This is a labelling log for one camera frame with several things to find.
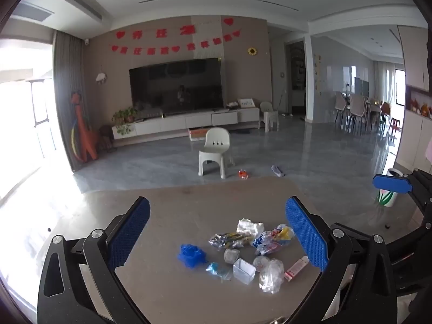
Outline pink white carton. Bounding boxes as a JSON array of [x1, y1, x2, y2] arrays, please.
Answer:
[[284, 256, 309, 281]]

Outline blue clear wrapper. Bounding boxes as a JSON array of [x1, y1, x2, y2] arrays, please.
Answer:
[[206, 262, 233, 280]]

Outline white plastic child chair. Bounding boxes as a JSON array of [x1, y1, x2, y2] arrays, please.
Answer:
[[198, 127, 236, 177]]

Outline dark brown stool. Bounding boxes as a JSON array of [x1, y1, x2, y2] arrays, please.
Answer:
[[99, 125, 117, 152]]

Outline grey dining chair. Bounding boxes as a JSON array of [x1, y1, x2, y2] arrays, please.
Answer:
[[349, 94, 369, 134], [335, 92, 350, 129]]

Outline beige wall cabinet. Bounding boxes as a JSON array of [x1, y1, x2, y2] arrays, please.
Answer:
[[396, 84, 432, 176]]

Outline ceiling air vent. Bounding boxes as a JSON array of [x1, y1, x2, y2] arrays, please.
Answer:
[[13, 2, 55, 23]]

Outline cardboard box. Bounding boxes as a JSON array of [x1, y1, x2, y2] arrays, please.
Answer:
[[188, 128, 217, 141]]

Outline grey curtain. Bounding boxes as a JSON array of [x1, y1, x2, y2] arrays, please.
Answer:
[[52, 30, 85, 173]]

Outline clear plastic bag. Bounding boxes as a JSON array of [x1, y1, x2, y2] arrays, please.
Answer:
[[259, 259, 285, 293]]

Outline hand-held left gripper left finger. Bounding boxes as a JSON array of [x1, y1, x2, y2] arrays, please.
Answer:
[[37, 196, 151, 324]]

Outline clear plastic film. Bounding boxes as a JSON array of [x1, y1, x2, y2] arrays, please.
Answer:
[[253, 256, 271, 272]]

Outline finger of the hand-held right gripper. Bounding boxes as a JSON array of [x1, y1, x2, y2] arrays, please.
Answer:
[[373, 169, 432, 210]]

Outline blue glove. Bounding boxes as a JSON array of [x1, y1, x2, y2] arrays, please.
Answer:
[[178, 243, 207, 269]]

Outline white television cabinet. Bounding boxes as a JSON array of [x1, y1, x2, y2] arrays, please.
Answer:
[[111, 107, 260, 140]]

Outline large black television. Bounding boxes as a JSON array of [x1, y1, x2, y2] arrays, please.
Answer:
[[129, 58, 224, 115]]

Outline silver yellow snack wrapper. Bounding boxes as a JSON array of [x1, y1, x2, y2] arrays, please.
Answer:
[[208, 231, 254, 251]]

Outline stacked white plastic chairs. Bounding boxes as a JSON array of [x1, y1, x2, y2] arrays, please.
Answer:
[[259, 102, 280, 132]]

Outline white crumpled tissue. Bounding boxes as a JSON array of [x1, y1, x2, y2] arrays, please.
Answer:
[[236, 219, 264, 236]]

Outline orange giraffe toy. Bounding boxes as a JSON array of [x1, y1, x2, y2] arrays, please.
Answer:
[[69, 89, 99, 161]]

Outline wall stickers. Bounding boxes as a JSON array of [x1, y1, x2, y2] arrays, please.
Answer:
[[313, 54, 322, 92]]

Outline white mop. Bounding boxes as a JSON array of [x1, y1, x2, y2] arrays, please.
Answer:
[[277, 89, 294, 117]]

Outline white tulip print bin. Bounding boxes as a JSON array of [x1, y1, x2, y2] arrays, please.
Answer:
[[375, 169, 404, 207]]

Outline dining table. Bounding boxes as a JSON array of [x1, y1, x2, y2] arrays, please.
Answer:
[[367, 99, 383, 132]]

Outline clear plastic box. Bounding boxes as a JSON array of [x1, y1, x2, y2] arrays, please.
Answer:
[[233, 258, 256, 285]]

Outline red paper letter banner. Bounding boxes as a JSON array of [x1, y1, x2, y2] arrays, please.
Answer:
[[111, 30, 242, 55], [116, 17, 234, 40]]

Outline red small chairs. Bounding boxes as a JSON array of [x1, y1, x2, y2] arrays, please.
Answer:
[[381, 101, 401, 137]]

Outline colourful plastic bag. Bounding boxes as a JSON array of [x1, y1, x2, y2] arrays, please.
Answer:
[[252, 224, 295, 256]]

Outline potted green plant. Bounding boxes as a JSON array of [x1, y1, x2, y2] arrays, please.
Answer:
[[112, 107, 138, 135]]

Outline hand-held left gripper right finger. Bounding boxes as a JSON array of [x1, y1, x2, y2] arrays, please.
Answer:
[[285, 196, 395, 324]]

